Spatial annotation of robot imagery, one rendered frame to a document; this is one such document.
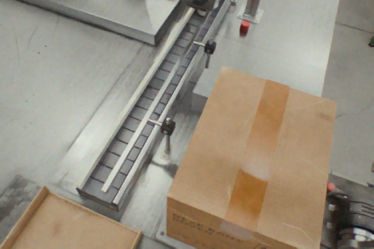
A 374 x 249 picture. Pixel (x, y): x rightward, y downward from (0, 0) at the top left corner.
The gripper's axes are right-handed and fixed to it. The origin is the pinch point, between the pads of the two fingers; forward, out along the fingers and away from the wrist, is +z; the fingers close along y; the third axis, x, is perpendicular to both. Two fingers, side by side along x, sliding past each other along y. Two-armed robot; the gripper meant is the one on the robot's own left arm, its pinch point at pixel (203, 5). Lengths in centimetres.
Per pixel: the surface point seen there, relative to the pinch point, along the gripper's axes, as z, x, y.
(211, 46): -15.6, 14.2, -9.6
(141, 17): -0.7, 10.1, 19.4
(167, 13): 3.0, 5.4, 12.1
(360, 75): 134, -19, -95
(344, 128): 103, 21, -88
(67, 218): -39, 66, 5
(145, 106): -21.8, 36.4, 1.4
